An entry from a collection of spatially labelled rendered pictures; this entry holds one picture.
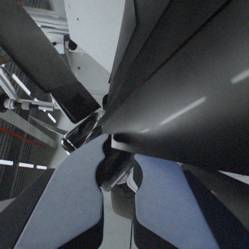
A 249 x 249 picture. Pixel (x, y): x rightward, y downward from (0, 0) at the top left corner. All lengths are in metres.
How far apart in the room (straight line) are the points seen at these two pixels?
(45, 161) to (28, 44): 12.56
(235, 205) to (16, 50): 0.36
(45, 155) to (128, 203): 12.49
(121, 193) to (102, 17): 0.44
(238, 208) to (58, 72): 0.34
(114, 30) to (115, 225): 7.11
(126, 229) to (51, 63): 7.23
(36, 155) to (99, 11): 12.69
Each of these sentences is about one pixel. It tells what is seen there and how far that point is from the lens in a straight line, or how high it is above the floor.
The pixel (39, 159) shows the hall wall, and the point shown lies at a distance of 13.00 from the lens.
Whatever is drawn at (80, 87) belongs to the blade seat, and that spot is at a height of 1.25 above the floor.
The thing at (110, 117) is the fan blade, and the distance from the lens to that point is 0.16.
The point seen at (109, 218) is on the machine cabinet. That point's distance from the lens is 7.33.
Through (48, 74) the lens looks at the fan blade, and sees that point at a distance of 0.35.
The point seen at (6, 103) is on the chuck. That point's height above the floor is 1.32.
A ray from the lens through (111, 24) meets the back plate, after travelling 0.53.
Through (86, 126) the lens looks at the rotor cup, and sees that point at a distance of 0.29.
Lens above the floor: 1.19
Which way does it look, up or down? 4 degrees down
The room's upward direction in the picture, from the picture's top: 84 degrees counter-clockwise
